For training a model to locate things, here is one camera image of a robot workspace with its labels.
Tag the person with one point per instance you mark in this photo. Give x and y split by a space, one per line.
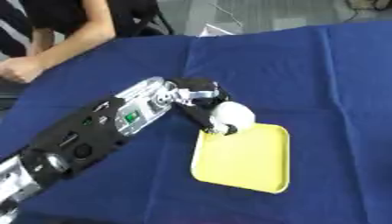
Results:
71 26

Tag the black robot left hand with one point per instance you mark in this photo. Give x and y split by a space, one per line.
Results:
199 100

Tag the yellow square tray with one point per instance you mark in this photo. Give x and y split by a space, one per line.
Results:
242 159

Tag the person's hand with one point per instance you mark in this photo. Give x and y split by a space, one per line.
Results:
18 70

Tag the white round object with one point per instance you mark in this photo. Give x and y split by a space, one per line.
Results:
233 115

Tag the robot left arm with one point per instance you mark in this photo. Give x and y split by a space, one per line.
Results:
86 131

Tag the white paper sheet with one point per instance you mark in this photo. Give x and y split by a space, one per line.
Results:
214 30

